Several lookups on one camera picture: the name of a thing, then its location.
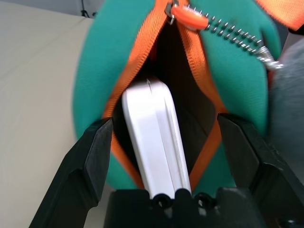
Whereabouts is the white Unitree pencil case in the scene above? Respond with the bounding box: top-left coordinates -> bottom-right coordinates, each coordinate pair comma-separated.
121,77 -> 192,199

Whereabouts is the orange zipper pull with chain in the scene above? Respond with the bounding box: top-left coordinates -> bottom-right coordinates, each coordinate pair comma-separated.
166,0 -> 285,71

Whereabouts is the grey and white plush toy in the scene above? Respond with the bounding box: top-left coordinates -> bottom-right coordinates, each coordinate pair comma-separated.
267,45 -> 304,143

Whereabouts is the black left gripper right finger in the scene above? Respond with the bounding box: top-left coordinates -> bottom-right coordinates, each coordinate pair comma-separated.
217,113 -> 304,228

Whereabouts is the orange and teal backpack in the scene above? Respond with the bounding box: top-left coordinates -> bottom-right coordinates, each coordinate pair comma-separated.
74,0 -> 304,192

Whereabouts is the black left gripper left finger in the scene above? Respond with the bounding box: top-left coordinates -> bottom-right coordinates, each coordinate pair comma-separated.
29,118 -> 114,228

